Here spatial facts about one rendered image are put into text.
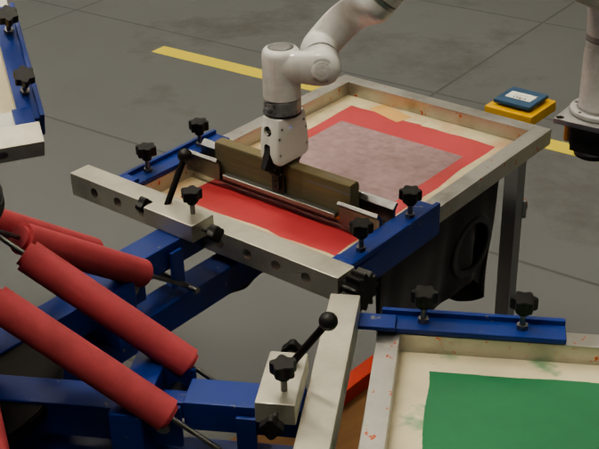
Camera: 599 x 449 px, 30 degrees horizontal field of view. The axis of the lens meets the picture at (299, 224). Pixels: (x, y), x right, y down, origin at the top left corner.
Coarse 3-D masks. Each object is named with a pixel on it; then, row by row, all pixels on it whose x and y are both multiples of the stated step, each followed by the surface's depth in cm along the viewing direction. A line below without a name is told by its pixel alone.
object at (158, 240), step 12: (144, 240) 202; (156, 240) 202; (168, 240) 202; (180, 240) 203; (132, 252) 199; (144, 252) 198; (156, 252) 199; (168, 252) 201; (192, 252) 206; (156, 264) 200; (168, 264) 202
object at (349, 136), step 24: (336, 120) 269; (360, 120) 268; (384, 120) 268; (312, 144) 257; (336, 144) 257; (360, 144) 256; (384, 144) 256; (336, 168) 246; (216, 192) 237; (240, 192) 237; (240, 216) 227; (264, 216) 227
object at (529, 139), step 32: (320, 96) 273; (384, 96) 275; (416, 96) 272; (256, 128) 257; (480, 128) 261; (512, 128) 255; (544, 128) 253; (512, 160) 242; (448, 192) 227; (480, 192) 234
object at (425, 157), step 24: (408, 144) 256; (432, 144) 255; (456, 144) 255; (480, 144) 255; (360, 168) 245; (384, 168) 245; (408, 168) 245; (432, 168) 244; (456, 168) 244; (384, 192) 235; (288, 216) 227; (312, 216) 227; (312, 240) 218; (336, 240) 218
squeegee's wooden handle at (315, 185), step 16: (224, 144) 234; (240, 144) 233; (224, 160) 235; (240, 160) 232; (256, 160) 229; (240, 176) 234; (256, 176) 231; (288, 176) 225; (304, 176) 222; (320, 176) 219; (336, 176) 219; (288, 192) 227; (304, 192) 224; (320, 192) 221; (336, 192) 218; (352, 192) 216; (336, 208) 220
